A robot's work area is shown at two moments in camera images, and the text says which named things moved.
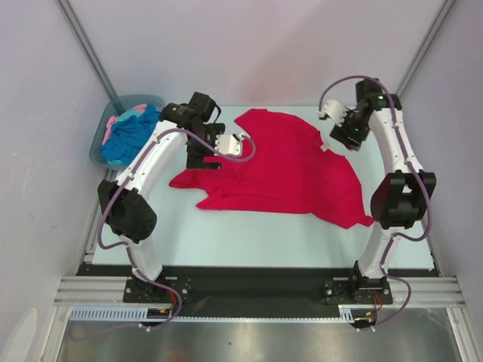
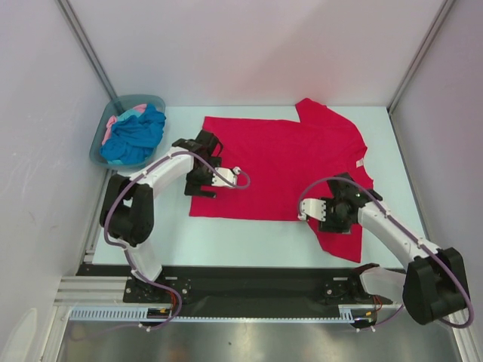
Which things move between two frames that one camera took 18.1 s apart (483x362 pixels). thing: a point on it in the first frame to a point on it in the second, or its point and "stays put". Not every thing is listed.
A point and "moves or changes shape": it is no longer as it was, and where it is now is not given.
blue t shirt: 129,133 stays put
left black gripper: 195,159 to 193,187
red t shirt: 290,169 moves or changes shape
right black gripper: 346,138 to 333,226
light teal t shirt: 128,115 stays put
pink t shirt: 112,119 stays put
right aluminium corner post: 444,11 stays put
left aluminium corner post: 78,30 stays put
